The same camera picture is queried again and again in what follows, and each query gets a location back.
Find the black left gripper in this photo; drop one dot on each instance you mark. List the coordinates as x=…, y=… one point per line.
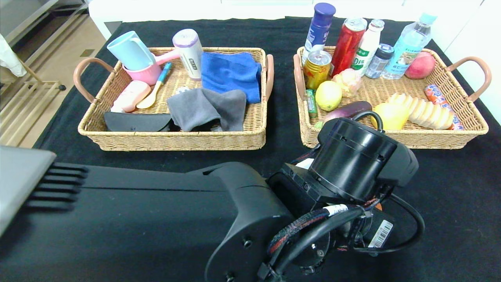
x=380, y=234

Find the white paper roll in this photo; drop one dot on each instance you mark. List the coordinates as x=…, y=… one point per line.
x=305, y=163

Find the yellow pear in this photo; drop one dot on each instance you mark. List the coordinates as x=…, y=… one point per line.
x=393, y=115

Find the long ridged bread loaf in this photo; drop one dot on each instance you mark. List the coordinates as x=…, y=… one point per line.
x=430, y=113

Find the grey towel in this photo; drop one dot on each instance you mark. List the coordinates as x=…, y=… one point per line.
x=203, y=107

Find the clear plastic compass case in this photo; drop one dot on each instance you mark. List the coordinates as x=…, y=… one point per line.
x=182, y=90

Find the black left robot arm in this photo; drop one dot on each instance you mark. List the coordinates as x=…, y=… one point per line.
x=242, y=188

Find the grey robot shoulder housing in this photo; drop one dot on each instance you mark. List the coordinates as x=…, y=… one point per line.
x=19, y=184

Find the rectangular wicker basket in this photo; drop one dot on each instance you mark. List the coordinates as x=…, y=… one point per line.
x=450, y=137
x=235, y=137

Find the black table cloth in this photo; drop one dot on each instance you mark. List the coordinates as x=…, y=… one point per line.
x=462, y=235

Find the purple eggplant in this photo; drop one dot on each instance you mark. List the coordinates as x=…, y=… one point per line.
x=348, y=109

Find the yellow lemon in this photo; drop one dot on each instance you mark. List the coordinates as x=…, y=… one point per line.
x=328, y=96

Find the green candy pack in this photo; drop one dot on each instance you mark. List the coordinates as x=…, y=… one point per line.
x=311, y=103

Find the orange candy roll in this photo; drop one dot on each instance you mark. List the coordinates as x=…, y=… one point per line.
x=432, y=93

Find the pale pink garlic bulb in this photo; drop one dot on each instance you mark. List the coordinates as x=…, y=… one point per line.
x=349, y=81

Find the small grey capped jar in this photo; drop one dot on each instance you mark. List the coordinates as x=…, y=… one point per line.
x=377, y=62

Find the pink peach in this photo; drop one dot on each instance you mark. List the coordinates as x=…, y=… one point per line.
x=420, y=66

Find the gold drink can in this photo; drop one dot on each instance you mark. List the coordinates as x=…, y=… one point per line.
x=316, y=72

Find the clear water bottle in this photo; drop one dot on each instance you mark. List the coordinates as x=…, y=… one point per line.
x=407, y=47

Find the white bottle green label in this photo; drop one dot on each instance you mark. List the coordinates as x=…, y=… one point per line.
x=368, y=45

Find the tall red drink can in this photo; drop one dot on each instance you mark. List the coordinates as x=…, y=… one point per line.
x=346, y=45

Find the dark blue bottle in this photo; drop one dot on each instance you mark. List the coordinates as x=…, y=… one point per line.
x=319, y=29

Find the blue folded towel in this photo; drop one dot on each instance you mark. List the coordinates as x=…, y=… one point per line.
x=231, y=74

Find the white bottle lavender cap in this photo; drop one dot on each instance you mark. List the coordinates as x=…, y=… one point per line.
x=189, y=53

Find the black glasses case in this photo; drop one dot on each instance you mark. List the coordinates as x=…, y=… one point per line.
x=133, y=122

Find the pink plastic cup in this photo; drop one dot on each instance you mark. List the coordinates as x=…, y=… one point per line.
x=148, y=73

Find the pink lotion bottle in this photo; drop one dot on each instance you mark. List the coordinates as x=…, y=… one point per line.
x=132, y=95

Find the light blue plastic mug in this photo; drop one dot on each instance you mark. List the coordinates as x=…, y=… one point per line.
x=130, y=51

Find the beige metal rolling rack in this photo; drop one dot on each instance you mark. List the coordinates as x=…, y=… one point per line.
x=61, y=87

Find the white hanging cloth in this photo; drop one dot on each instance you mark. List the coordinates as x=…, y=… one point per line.
x=8, y=58

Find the grey metal frame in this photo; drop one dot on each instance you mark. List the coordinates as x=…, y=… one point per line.
x=35, y=18

